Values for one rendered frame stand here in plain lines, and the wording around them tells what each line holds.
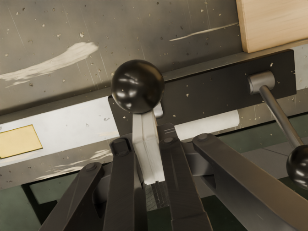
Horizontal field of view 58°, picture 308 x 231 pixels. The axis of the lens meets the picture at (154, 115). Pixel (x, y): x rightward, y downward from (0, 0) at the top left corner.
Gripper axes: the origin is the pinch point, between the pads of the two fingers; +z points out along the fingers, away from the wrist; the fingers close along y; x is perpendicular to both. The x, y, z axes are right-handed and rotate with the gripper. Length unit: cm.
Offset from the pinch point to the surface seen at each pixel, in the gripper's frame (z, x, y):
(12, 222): 19.1, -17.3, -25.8
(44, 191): 20.6, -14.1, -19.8
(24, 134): 11.5, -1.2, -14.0
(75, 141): 11.5, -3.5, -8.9
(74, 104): 11.6, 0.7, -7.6
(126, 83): -0.2, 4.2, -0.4
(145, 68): 0.4, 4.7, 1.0
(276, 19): 13.5, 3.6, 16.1
